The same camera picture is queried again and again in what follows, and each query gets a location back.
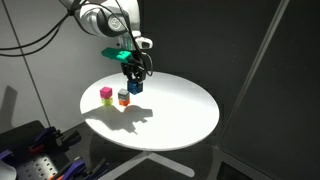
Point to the white table base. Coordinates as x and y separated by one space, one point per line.
153 160

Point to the orange block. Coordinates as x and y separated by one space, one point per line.
124 102

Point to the grey block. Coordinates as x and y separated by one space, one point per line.
123 94

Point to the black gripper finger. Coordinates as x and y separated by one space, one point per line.
129 74
141 76

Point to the lime green block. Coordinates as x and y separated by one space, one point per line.
107 102

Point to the purple clamp with red handle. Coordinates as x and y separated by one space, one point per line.
47 137

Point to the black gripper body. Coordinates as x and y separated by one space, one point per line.
132 64

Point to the blue block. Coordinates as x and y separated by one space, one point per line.
134 87

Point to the purple clamp with orange handle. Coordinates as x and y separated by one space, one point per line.
69 171

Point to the magenta block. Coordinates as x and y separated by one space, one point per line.
105 92

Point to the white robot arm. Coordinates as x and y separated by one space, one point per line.
115 18

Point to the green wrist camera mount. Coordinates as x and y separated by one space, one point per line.
116 54

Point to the white round table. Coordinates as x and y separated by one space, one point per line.
170 113

